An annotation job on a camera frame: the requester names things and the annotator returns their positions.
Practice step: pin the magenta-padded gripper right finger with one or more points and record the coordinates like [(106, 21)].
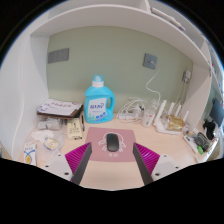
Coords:
[(148, 159)]

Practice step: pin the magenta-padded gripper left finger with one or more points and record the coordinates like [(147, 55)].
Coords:
[(78, 156)]

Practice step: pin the black computer mouse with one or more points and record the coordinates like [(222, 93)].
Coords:
[(113, 142)]

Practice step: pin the pink printed mouse pad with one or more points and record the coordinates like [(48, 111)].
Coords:
[(96, 136)]

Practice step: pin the pale yellow box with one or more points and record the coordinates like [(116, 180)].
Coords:
[(74, 128)]

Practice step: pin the black pen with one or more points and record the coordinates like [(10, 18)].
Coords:
[(82, 122)]

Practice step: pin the clear plastic bags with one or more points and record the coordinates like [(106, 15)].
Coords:
[(48, 136)]

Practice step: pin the white router with antennas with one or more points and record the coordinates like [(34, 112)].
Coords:
[(159, 123)]

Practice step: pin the clear plastic bottle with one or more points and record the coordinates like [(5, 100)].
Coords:
[(148, 116)]

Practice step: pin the white remote control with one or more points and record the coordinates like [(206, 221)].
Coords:
[(190, 142)]

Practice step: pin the gold foil bag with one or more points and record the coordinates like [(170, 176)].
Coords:
[(175, 123)]

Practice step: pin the white power strip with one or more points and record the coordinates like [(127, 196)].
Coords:
[(126, 116)]

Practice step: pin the white blue packet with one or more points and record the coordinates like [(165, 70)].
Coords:
[(30, 153)]

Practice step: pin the dark book with white cover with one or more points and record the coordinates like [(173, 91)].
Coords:
[(60, 107)]

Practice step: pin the small green bottle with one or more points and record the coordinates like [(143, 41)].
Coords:
[(200, 150)]

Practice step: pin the blue detergent bottle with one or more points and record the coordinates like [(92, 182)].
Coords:
[(96, 103)]

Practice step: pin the black bag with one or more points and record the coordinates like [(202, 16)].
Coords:
[(210, 128)]

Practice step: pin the black monitor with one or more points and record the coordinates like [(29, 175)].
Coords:
[(217, 111)]

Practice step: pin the white shelf unit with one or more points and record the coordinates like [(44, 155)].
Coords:
[(26, 83)]

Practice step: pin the white wall charger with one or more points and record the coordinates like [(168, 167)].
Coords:
[(187, 75)]

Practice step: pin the square grey wall socket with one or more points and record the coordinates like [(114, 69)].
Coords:
[(150, 61)]

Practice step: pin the wide grey wall plate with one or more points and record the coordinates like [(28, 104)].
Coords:
[(58, 55)]

